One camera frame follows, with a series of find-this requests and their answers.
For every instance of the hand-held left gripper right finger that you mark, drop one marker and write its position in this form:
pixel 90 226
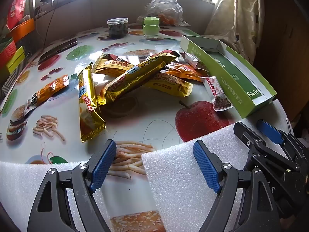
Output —
pixel 207 166

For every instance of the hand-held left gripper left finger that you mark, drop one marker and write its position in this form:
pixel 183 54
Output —
pixel 103 166

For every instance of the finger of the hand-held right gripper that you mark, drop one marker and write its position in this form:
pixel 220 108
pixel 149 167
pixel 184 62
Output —
pixel 246 134
pixel 269 130

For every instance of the white nougat candy packet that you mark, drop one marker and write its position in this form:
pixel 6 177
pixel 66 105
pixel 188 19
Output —
pixel 217 94

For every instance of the long golden snack packet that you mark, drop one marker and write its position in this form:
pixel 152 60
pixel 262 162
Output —
pixel 88 111
pixel 135 77

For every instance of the green cardboard box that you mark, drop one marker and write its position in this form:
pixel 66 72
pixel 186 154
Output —
pixel 227 72

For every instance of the orange chips packet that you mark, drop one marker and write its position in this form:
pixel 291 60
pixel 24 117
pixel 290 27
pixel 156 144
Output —
pixel 185 72
pixel 50 90

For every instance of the yellow peanut candy packet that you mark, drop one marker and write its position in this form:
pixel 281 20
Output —
pixel 170 85
pixel 112 65

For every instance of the small red snack packet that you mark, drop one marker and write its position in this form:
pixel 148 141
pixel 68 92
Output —
pixel 190 59

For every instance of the white foam sheet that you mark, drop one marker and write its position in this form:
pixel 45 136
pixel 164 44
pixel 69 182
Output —
pixel 21 181
pixel 178 174

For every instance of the dark wooden cabinet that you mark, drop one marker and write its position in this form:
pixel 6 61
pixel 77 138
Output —
pixel 284 41

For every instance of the cream patterned curtain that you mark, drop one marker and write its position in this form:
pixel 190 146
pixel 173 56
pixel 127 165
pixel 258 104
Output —
pixel 234 17

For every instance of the dark phone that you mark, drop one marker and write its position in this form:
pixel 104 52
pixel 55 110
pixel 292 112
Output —
pixel 58 50

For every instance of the black white striped box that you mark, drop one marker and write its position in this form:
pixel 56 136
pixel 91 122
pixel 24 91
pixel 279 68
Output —
pixel 12 82

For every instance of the yellow-green box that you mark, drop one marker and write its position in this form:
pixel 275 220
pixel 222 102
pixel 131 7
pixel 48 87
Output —
pixel 15 60

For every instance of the dark jar with white lid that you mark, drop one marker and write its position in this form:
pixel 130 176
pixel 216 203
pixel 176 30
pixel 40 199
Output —
pixel 117 29

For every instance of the green jar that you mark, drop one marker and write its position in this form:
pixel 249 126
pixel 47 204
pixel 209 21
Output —
pixel 151 27

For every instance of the low red box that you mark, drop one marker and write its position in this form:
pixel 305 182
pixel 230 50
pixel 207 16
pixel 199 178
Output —
pixel 7 53

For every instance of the clear plastic bag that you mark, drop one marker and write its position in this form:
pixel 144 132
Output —
pixel 164 7

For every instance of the orange box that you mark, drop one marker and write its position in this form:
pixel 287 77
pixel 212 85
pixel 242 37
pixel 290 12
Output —
pixel 23 30

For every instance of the tall red box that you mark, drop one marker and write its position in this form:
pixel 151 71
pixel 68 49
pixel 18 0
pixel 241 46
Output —
pixel 17 7

